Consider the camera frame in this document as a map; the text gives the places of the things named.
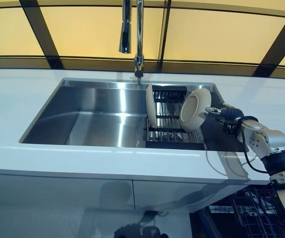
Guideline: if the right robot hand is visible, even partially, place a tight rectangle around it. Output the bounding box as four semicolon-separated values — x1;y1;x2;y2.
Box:
205;104;245;124

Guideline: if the beige round plate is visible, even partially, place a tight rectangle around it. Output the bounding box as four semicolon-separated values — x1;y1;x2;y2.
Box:
179;88;213;133
145;84;158;127

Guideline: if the black dishwasher lower rack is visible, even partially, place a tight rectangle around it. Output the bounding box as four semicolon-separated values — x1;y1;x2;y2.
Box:
209;185;285;238

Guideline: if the black sink dish rack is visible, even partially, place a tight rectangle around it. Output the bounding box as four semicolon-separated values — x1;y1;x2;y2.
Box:
143;84;207;151

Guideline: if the white glossy cabinet door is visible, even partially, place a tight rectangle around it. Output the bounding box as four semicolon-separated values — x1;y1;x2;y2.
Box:
132;178;248;214
0;171;136;211

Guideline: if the chrome gooseneck faucet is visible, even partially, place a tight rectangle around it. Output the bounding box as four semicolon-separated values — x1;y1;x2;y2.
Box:
118;0;145;78

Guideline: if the stainless steel sink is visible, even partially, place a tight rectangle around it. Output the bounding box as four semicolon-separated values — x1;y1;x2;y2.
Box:
19;77;248;152

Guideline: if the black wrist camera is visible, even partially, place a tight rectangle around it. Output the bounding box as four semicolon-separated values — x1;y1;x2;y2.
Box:
222;120;239;135

